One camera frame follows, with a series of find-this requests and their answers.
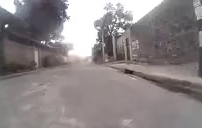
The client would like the row of trees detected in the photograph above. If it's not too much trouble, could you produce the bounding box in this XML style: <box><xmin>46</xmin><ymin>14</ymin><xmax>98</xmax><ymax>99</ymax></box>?
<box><xmin>92</xmin><ymin>2</ymin><xmax>134</xmax><ymax>64</ymax></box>

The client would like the grey asphalt road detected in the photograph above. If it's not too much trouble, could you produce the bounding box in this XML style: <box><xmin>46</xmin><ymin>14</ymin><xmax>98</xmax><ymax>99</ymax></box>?
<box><xmin>0</xmin><ymin>62</ymin><xmax>202</xmax><ymax>128</ymax></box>

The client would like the raised concrete pavement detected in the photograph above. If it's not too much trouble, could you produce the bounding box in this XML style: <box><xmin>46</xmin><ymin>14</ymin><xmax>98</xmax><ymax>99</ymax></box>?
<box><xmin>106</xmin><ymin>61</ymin><xmax>202</xmax><ymax>105</ymax></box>

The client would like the large dark tree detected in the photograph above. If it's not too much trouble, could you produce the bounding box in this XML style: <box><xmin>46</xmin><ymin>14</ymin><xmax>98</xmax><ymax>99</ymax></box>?
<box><xmin>13</xmin><ymin>0</ymin><xmax>71</xmax><ymax>44</ymax></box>

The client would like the narrow concrete pavement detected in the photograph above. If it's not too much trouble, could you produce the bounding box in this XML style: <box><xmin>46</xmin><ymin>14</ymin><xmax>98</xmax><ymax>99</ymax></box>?
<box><xmin>0</xmin><ymin>66</ymin><xmax>53</xmax><ymax>83</ymax></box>

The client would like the grey block wall building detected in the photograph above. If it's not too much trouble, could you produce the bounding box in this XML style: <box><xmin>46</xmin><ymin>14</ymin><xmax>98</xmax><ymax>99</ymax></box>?
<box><xmin>116</xmin><ymin>0</ymin><xmax>202</xmax><ymax>65</ymax></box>

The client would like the grey wall with gate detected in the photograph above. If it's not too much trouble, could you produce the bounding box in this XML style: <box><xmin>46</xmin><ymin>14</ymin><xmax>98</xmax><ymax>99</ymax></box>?
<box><xmin>0</xmin><ymin>0</ymin><xmax>73</xmax><ymax>78</ymax></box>

